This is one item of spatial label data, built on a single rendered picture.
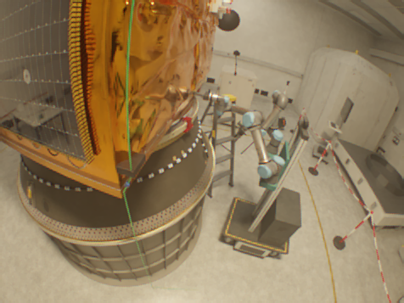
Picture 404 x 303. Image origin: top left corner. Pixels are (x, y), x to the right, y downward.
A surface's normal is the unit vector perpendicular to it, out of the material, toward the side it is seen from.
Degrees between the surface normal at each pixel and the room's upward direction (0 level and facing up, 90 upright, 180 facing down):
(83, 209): 62
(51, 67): 90
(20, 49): 90
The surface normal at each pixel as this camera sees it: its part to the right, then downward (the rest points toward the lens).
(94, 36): -0.18, 0.56
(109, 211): 0.41, 0.15
